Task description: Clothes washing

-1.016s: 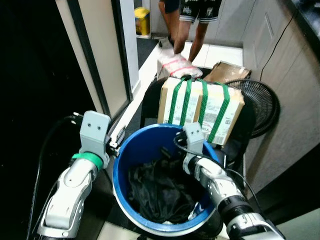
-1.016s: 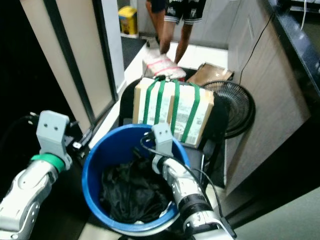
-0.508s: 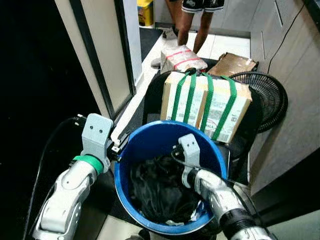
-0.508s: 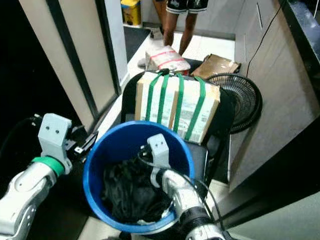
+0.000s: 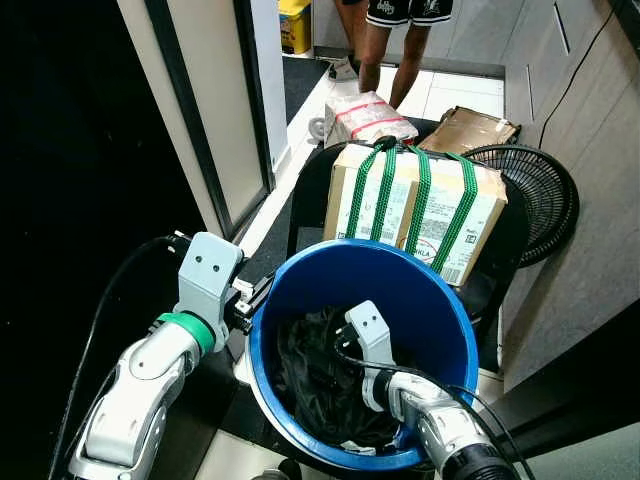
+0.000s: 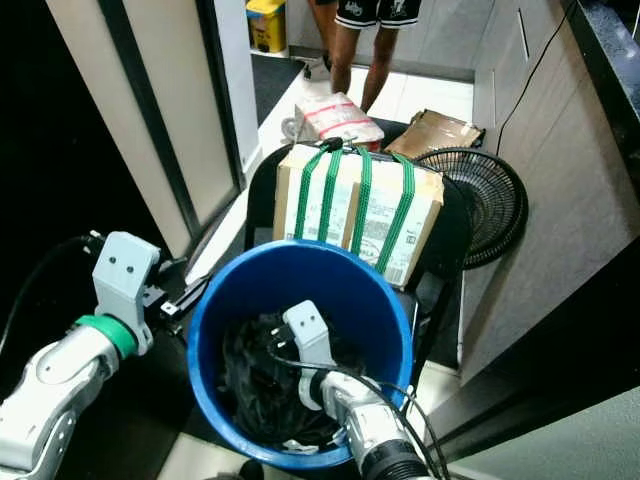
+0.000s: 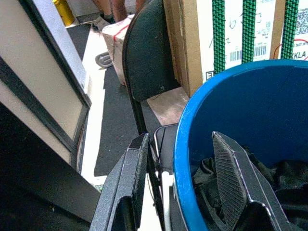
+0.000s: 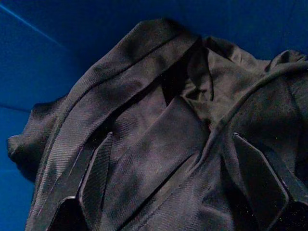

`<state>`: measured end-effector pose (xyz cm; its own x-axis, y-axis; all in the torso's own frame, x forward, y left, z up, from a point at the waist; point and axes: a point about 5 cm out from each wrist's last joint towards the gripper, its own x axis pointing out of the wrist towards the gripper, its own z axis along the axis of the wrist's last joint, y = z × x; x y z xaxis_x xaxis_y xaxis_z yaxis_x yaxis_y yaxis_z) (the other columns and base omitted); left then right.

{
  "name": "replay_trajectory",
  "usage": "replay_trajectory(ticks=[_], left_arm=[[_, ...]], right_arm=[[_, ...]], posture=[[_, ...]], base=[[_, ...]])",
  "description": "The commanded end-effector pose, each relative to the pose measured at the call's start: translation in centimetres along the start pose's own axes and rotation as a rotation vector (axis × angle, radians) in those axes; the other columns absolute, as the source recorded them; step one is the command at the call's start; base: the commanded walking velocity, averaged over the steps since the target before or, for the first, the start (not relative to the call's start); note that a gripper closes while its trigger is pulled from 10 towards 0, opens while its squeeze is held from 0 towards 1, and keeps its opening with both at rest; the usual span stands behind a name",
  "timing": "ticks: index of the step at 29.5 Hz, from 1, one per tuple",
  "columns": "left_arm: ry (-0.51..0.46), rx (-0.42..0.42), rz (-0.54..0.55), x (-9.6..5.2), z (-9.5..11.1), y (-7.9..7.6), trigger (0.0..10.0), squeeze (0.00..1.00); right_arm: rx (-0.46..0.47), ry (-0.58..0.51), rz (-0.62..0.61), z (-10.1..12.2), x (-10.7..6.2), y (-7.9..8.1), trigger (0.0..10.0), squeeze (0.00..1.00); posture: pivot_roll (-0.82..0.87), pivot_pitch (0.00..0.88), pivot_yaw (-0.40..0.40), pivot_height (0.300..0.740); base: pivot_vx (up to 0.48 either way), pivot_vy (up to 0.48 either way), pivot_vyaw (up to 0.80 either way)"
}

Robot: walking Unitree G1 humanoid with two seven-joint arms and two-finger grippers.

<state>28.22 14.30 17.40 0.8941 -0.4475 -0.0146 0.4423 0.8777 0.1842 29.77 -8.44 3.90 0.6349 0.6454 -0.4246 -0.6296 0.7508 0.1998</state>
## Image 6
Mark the blue plastic bucket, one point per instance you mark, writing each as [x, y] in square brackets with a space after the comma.
[365, 300]

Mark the white sandal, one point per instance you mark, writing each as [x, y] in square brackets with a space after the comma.
[315, 70]

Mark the beige door with black frame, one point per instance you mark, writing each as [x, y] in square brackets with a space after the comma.
[160, 100]

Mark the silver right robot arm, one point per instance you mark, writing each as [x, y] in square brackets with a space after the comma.
[375, 430]

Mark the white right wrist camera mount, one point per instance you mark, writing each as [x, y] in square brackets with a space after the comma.
[310, 340]

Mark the white parcel with red tape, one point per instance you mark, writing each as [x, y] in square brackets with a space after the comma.
[335, 118]

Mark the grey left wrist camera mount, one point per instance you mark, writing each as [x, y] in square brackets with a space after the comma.
[125, 275]

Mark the person in black shorts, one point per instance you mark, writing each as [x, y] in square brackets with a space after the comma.
[345, 55]

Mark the printed cardboard box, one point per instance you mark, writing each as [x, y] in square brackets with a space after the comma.
[345, 215]

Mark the dark floor mat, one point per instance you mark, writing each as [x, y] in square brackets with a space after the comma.
[268, 85]

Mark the black round fan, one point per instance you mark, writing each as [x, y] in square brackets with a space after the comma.
[485, 200]

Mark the plain brown cardboard box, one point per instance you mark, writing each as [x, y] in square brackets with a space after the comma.
[430, 132]

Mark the black clothes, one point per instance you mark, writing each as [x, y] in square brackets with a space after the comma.
[255, 385]

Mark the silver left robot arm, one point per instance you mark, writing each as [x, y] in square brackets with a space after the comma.
[55, 385]

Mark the black chair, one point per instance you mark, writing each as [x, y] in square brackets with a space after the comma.
[455, 255]

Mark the grey cabinet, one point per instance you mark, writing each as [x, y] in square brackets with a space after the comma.
[570, 220]

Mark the black countertop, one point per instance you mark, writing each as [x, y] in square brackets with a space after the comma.
[610, 60]

